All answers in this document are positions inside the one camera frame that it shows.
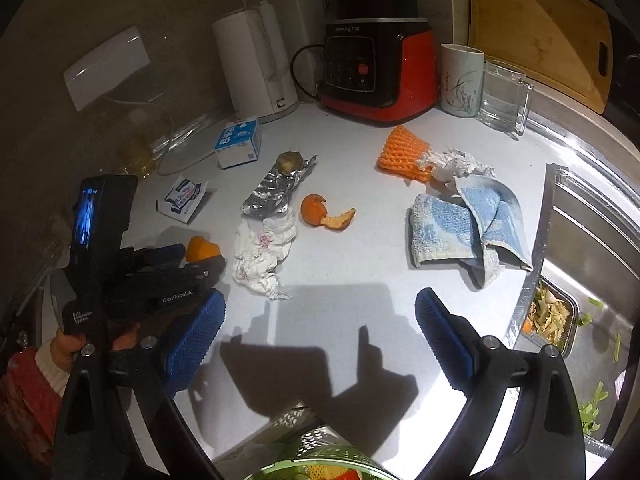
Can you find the red black blender base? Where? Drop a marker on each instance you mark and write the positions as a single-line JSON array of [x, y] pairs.
[[379, 62]]

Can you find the small blue white packet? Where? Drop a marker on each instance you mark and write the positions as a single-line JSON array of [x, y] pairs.
[[182, 200]]

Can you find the blue white dish towel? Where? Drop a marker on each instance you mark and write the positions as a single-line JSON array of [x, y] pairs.
[[481, 226]]

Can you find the stainless steel sink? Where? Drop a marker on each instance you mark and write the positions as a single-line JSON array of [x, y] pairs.
[[587, 252]]

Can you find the bamboo cutting board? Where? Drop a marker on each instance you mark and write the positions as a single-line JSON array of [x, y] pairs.
[[565, 44]]

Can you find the steel food scrap container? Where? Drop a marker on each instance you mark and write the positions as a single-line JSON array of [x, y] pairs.
[[551, 318]]

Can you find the green perforated trash basket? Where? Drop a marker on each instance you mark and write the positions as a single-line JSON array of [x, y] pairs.
[[300, 471]]

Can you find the silver foil wrapper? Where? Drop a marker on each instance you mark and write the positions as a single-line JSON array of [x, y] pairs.
[[274, 192]]

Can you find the white crumpled tissue by towel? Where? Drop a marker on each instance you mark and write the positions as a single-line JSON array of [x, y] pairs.
[[448, 165]]

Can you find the blue white milk carton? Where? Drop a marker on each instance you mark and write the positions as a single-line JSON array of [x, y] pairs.
[[239, 143]]

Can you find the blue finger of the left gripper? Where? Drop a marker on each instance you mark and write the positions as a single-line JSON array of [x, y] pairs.
[[152, 257]]

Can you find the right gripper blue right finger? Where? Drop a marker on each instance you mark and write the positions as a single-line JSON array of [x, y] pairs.
[[451, 338]]

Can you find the red snack packet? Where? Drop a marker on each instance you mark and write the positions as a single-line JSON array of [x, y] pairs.
[[351, 474]]

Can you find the orange peel piece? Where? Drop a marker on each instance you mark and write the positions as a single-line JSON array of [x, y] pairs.
[[200, 249]]

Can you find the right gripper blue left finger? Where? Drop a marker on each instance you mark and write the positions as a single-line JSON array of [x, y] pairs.
[[187, 340]]

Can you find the white electric kettle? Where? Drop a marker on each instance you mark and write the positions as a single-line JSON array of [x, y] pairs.
[[255, 64]]

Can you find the orange foam fruit net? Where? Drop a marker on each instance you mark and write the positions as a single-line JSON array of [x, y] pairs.
[[401, 153]]

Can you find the white floral ceramic cup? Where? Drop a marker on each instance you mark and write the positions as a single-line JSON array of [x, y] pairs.
[[461, 80]]

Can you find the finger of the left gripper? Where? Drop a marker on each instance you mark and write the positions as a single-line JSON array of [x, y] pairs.
[[180, 275]]

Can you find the white printed tissue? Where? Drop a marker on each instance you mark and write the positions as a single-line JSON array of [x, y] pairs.
[[257, 254]]

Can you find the person left hand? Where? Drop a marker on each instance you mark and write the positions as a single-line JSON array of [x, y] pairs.
[[64, 347]]

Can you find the clear glass mug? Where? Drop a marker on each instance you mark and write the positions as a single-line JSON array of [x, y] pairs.
[[506, 98]]

